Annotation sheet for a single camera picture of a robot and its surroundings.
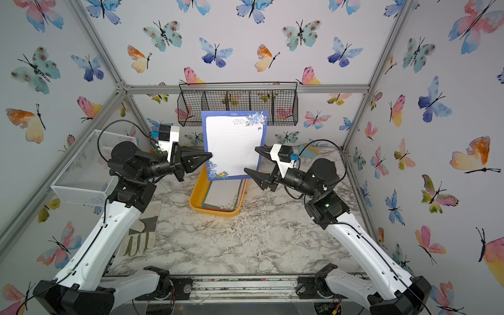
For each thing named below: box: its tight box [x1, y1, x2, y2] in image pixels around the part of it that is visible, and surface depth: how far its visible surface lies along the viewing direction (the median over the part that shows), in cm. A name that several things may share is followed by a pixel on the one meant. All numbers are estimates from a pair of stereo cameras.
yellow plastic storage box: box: [189, 162, 249, 218], surface depth 98 cm
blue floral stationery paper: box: [201, 110, 268, 182], surface depth 53 cm
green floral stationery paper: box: [202, 178, 243, 211], surface depth 101 cm
